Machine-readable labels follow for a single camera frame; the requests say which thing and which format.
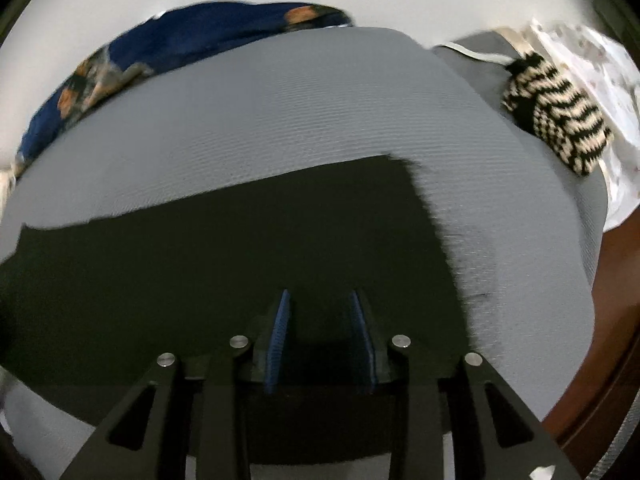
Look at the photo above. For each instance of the brown wooden furniture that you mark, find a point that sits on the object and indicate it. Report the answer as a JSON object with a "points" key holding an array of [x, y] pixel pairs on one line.
{"points": [[592, 409]]}

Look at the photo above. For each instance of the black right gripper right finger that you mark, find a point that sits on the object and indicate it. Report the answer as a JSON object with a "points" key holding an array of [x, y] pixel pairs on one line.
{"points": [[373, 345]]}

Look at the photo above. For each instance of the black jeans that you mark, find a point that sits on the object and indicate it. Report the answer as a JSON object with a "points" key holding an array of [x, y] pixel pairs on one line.
{"points": [[85, 309]]}

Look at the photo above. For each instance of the black cream striped knit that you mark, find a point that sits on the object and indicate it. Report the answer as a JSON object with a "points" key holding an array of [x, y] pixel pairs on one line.
{"points": [[548, 105]]}

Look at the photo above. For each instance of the white patterned cloth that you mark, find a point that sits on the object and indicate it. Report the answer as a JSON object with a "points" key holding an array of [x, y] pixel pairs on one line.
{"points": [[602, 67]]}

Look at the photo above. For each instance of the grey mesh bed mattress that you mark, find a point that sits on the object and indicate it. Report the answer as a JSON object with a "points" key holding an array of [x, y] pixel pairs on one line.
{"points": [[520, 231]]}

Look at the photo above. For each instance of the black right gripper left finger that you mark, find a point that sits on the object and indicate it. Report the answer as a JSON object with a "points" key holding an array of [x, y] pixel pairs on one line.
{"points": [[269, 340]]}

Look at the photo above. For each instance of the blue floral blanket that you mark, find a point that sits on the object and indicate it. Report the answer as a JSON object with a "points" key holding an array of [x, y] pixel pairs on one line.
{"points": [[159, 45]]}

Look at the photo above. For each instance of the grey white-edged cloth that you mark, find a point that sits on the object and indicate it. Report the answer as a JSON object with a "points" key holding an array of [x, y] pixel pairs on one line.
{"points": [[487, 79]]}

